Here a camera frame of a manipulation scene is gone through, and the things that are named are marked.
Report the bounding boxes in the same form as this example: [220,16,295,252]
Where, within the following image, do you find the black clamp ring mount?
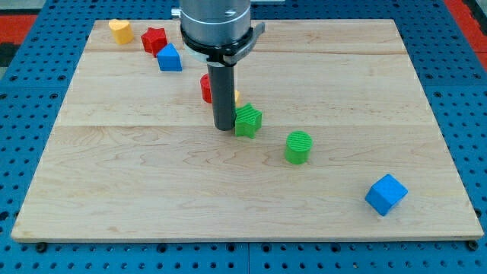
[180,22,266,66]

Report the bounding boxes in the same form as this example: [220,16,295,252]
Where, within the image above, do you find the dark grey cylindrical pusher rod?
[208,65,236,131]

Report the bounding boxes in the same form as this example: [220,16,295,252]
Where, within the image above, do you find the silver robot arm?
[179,0,266,131]

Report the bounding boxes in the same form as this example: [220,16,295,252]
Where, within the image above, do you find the red cylinder block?
[199,74,212,104]

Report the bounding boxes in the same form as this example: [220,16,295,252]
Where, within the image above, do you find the yellow block behind rod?
[234,90,240,107]

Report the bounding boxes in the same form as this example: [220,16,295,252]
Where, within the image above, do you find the green star block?
[234,103,263,139]

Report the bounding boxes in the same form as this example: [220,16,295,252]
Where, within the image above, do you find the blue triangular prism block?
[156,43,183,72]

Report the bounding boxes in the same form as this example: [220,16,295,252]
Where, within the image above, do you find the red star block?
[141,27,168,57]

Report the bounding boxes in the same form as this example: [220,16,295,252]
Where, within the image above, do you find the green cylinder block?
[285,131,313,164]

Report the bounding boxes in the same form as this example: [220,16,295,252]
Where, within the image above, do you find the yellow heart block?
[108,19,134,45]

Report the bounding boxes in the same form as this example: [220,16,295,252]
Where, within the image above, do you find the light wooden board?
[11,19,484,243]

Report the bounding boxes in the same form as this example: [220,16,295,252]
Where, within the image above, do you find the blue cube block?
[364,174,409,216]

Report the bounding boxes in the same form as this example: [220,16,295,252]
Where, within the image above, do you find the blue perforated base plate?
[1,0,486,273]

